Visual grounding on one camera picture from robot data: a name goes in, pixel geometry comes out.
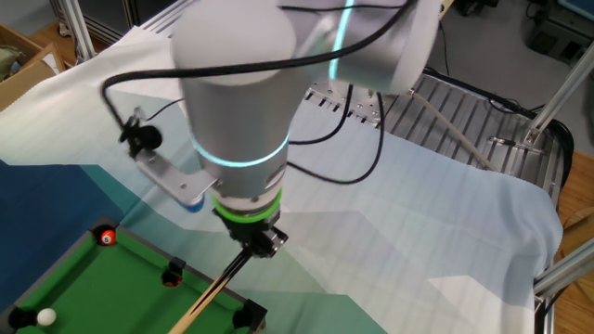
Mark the black cabinet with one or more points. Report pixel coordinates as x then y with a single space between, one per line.
107 18

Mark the cardboard box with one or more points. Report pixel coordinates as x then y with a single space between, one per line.
23 88

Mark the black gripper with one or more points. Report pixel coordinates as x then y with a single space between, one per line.
248 229

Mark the mini wooden pool table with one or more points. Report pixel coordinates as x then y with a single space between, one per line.
116 287

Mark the white cue ball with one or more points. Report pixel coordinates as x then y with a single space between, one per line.
46 317

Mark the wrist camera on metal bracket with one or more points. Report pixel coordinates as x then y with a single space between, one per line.
171 178

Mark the grey equipment box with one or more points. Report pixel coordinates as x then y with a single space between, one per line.
557 37

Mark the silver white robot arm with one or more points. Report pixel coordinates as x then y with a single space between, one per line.
232 116

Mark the round wooden stool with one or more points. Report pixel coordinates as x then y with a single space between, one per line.
580 218

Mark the wooden pool cue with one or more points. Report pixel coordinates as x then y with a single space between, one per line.
204 299

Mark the aluminium frame bar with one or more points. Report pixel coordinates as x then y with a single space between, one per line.
566 269

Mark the aluminium frame post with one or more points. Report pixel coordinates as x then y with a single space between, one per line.
79 32
566 88

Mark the orange number five ball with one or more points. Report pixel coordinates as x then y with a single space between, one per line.
108 237

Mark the red pool ball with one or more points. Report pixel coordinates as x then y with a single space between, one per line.
172 282

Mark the beige tube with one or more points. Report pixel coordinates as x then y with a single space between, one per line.
459 137

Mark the metal robot mount plate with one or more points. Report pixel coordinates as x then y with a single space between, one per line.
364 109

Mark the blue green white tablecloth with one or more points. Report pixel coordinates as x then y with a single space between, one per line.
417 232

